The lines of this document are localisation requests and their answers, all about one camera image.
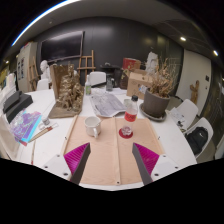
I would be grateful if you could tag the white cabinet with pictures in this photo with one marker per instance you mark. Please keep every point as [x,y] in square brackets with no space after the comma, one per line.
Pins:
[25,63]

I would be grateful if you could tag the colourful picture book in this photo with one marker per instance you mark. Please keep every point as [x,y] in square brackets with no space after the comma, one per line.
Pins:
[25,125]

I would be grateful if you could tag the wooden figure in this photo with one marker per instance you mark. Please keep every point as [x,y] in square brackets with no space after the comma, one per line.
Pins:
[194,91]

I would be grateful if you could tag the grey plant saucer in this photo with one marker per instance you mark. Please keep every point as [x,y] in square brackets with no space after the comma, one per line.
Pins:
[146,115]

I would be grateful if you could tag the flat round red coaster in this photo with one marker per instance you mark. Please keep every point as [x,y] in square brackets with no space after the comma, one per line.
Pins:
[122,135]

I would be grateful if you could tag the dried plant in grey pot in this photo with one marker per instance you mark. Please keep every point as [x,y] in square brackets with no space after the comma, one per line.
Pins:
[155,103]

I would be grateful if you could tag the small pale cup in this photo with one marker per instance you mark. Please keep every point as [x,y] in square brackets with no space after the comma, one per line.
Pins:
[127,102]

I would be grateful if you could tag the paint brushes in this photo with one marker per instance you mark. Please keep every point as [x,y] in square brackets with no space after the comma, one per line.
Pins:
[43,132]

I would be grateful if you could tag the black wall screen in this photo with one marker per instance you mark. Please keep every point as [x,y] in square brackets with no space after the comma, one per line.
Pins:
[61,46]

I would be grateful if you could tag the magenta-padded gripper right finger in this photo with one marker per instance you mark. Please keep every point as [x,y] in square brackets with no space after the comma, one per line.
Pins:
[148,158]

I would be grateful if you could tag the brown cardboard box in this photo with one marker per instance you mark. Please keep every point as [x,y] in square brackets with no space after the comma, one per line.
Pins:
[135,85]

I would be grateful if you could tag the black backpack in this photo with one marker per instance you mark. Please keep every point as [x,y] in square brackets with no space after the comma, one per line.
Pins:
[197,140]

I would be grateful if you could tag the black flat boxes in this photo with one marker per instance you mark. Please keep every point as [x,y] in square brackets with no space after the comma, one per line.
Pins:
[18,103]

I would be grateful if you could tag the white plastic chair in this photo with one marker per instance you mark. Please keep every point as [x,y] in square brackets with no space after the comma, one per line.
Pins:
[42,85]
[97,78]
[190,106]
[206,123]

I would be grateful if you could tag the red box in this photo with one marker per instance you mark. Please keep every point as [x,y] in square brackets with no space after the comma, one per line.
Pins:
[131,63]

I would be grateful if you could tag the white ceramic mug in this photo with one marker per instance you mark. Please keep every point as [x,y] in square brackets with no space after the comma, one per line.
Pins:
[91,125]

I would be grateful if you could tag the round ceiling spotlight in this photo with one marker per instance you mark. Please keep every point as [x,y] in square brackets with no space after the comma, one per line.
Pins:
[215,53]
[183,39]

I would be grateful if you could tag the wooden easel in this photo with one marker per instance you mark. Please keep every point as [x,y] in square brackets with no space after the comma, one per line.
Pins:
[33,73]
[86,65]

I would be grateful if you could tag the white plaster bust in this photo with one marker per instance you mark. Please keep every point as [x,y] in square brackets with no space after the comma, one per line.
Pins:
[45,68]

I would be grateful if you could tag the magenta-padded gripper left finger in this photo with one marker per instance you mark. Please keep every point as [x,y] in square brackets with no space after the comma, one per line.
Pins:
[75,158]

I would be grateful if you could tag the white plaster head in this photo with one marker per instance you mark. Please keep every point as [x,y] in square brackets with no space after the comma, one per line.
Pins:
[152,61]

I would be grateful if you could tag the loose papers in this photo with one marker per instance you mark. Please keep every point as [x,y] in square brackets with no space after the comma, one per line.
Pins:
[176,116]

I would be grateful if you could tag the dark spray bottle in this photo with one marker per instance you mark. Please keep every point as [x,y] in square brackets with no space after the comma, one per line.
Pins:
[109,85]

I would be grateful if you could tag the green-labelled spray bottle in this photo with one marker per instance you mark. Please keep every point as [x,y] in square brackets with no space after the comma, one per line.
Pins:
[88,87]

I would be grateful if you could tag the clear bottle with red label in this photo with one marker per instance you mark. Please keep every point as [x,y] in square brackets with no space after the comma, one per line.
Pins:
[130,115]

